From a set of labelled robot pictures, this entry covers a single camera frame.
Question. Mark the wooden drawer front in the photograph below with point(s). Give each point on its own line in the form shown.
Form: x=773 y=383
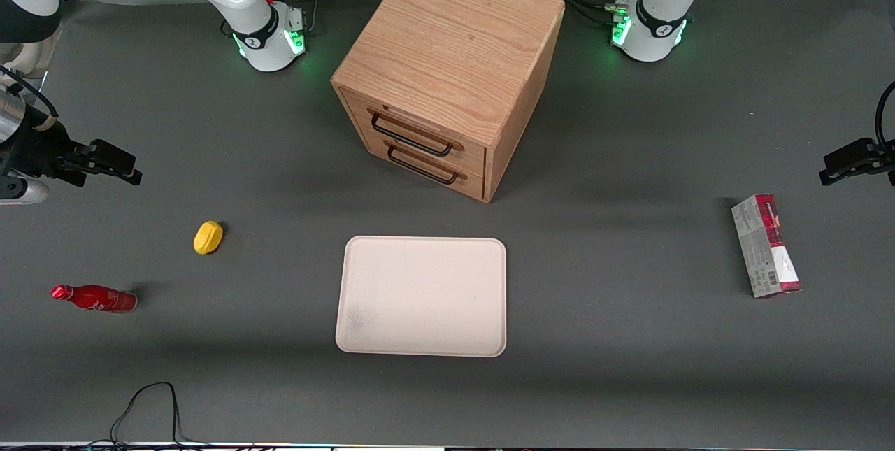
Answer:
x=419 y=122
x=461 y=184

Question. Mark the grey and red carton box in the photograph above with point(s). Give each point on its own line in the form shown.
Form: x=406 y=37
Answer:
x=765 y=248

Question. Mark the oak wooden drawer cabinet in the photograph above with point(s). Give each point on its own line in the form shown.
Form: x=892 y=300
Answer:
x=447 y=45

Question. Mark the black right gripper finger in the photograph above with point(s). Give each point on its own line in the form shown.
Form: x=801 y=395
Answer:
x=119 y=173
x=115 y=154

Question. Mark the yellow lemon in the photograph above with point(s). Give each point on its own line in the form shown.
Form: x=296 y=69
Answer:
x=208 y=237

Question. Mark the red coke bottle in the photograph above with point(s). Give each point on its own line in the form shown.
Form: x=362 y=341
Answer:
x=98 y=298

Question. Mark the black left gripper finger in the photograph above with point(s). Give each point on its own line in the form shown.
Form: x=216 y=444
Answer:
x=839 y=173
x=849 y=150

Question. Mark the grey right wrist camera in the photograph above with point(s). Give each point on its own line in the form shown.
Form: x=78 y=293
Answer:
x=21 y=192

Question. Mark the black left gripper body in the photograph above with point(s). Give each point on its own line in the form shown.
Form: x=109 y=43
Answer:
x=882 y=156

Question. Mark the beige rectangular plastic tray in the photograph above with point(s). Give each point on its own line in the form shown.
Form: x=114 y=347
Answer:
x=421 y=296

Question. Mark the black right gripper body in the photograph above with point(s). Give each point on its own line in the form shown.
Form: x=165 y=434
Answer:
x=43 y=148

